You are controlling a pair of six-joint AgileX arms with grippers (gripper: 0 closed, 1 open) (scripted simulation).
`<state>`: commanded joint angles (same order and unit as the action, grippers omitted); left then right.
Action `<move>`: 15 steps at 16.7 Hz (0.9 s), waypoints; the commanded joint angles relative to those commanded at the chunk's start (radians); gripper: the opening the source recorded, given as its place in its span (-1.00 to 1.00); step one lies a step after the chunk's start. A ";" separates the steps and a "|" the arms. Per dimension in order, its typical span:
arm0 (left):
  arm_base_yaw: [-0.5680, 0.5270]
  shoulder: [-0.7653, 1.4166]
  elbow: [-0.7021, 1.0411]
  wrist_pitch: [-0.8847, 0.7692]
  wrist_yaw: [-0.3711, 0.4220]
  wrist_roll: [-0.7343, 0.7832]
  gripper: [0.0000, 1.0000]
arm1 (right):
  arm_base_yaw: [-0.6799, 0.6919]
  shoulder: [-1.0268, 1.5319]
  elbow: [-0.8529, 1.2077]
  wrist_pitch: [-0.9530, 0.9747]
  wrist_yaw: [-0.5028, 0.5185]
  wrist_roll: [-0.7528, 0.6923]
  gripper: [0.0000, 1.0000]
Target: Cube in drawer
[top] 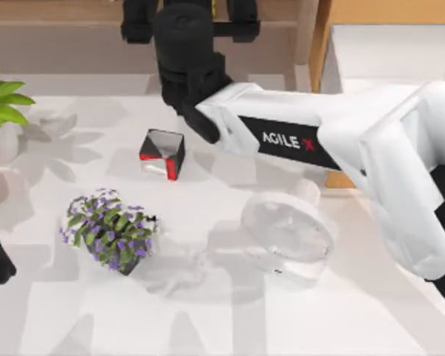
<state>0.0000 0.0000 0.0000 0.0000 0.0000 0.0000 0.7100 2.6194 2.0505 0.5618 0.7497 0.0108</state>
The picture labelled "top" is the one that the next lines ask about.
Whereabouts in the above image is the wooden open shelf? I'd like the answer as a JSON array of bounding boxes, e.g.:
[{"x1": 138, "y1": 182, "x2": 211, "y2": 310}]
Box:
[{"x1": 0, "y1": 0, "x2": 320, "y2": 77}]

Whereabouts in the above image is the black red white square cup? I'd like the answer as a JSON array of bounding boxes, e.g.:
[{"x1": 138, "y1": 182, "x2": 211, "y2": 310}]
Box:
[{"x1": 138, "y1": 128, "x2": 187, "y2": 183}]

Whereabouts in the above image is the green plant in white pot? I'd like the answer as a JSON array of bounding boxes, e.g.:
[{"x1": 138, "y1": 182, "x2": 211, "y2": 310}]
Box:
[{"x1": 0, "y1": 65, "x2": 37, "y2": 165}]

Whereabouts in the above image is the purple flower plant dark pot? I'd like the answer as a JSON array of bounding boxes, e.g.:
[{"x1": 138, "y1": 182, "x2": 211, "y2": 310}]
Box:
[{"x1": 58, "y1": 187, "x2": 161, "y2": 277}]

